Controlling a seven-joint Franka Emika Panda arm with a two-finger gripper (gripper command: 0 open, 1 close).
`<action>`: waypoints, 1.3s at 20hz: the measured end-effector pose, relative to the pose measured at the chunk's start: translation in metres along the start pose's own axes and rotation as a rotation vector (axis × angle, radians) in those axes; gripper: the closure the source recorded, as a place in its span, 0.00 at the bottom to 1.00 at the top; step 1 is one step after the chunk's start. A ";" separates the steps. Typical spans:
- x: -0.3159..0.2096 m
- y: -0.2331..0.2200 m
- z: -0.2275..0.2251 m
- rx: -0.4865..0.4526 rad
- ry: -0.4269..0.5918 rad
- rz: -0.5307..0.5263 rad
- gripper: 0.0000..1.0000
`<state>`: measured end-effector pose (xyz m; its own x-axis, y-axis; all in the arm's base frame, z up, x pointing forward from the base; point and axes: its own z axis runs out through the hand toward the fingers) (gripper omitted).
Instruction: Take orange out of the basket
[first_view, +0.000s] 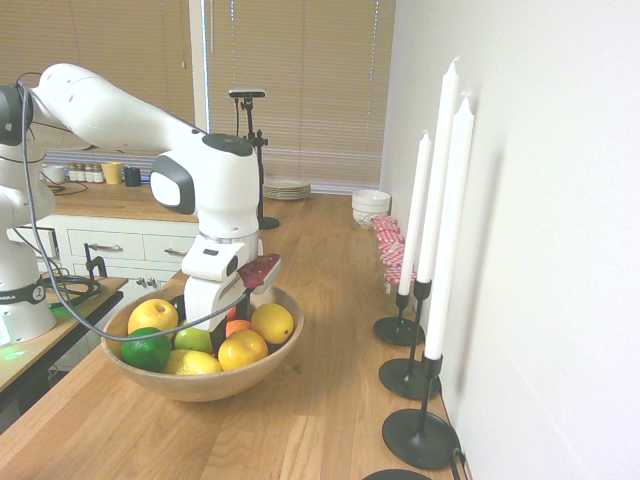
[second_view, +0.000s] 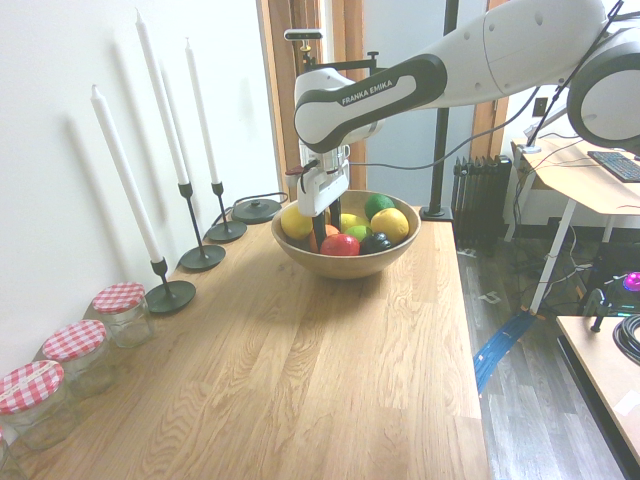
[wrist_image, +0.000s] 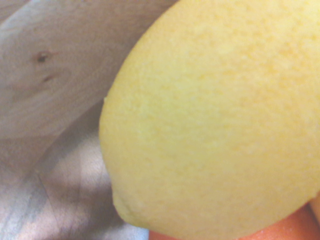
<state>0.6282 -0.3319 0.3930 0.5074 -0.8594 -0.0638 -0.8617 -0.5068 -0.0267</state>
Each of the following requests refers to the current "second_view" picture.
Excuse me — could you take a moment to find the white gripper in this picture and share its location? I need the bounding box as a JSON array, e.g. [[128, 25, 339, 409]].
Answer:
[[296, 159, 352, 253]]

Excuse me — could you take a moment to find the orange fruit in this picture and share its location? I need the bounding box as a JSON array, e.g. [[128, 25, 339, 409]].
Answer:
[[308, 223, 343, 253]]

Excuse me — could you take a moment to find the red apple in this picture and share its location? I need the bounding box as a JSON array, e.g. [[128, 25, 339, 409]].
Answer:
[[319, 233, 362, 258]]

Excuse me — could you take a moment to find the small yellow lemon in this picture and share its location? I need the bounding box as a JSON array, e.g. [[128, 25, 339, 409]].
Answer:
[[340, 213, 372, 234]]

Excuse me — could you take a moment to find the wooden fruit bowl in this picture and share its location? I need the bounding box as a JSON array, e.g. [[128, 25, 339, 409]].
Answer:
[[270, 189, 422, 280]]

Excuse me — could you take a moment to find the black plum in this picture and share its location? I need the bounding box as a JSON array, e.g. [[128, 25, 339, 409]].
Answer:
[[358, 231, 393, 256]]

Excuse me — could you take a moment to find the dark green round fruit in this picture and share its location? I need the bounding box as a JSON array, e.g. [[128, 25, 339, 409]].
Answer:
[[363, 192, 397, 222]]

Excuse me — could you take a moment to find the large yellow citrus fruit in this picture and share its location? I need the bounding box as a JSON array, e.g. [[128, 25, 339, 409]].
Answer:
[[370, 207, 411, 246]]

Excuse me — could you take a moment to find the black round kettle base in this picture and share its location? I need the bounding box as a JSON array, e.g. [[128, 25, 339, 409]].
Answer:
[[231, 197, 285, 225]]

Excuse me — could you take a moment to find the black metal candle holder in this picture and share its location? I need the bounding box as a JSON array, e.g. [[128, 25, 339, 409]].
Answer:
[[144, 257, 198, 316], [205, 180, 249, 245], [177, 181, 227, 273]]

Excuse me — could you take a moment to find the black vertical pole with base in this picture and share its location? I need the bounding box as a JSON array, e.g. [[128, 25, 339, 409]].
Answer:
[[418, 0, 461, 222]]

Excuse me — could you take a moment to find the black oil radiator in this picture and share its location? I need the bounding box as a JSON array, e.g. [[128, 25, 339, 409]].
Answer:
[[451, 154, 514, 258]]

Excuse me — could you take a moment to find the white taper candle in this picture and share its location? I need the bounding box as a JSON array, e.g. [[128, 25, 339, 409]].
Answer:
[[89, 84, 165, 264], [135, 8, 191, 186], [184, 36, 221, 185]]

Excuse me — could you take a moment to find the glass jar red checkered lid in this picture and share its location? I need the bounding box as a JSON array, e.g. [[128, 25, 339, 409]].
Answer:
[[41, 319, 114, 400], [0, 359, 79, 452], [91, 281, 156, 350]]

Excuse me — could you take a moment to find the white legged wooden desk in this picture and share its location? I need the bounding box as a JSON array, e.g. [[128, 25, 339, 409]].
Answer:
[[509, 133, 640, 317]]

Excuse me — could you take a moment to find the black computer keyboard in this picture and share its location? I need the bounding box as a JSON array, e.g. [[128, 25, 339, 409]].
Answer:
[[586, 149, 640, 183]]

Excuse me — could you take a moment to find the wooden side desk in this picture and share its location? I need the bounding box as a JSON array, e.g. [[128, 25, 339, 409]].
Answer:
[[555, 313, 640, 465]]

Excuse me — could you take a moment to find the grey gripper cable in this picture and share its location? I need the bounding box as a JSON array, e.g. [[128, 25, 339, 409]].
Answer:
[[349, 84, 544, 172]]

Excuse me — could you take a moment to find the black kettle base cord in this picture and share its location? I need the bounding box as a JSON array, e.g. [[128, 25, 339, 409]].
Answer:
[[211, 191, 291, 229]]

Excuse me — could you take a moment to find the wooden door frame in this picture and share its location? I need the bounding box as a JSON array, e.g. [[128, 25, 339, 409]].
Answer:
[[255, 0, 352, 202]]

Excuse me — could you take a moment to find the black camera clamp arm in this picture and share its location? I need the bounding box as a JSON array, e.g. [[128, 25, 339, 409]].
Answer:
[[301, 41, 380, 72]]

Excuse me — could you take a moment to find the blue floor cable cover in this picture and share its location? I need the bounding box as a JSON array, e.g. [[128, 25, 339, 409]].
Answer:
[[471, 310, 537, 399]]

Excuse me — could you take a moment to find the black coiled cable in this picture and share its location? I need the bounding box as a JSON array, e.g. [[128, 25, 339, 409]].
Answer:
[[611, 313, 640, 365]]

